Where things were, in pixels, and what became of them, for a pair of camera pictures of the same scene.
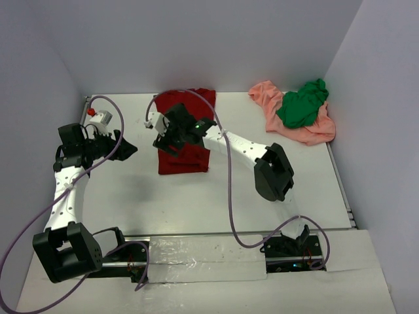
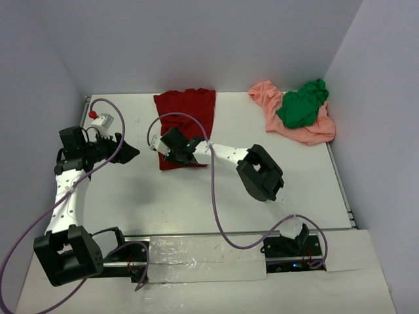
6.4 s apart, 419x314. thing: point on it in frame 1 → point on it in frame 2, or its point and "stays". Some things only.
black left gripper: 124,150 stays
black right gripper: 162,143 → 172,159
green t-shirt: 299,108 stays
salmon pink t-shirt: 321,131 stays
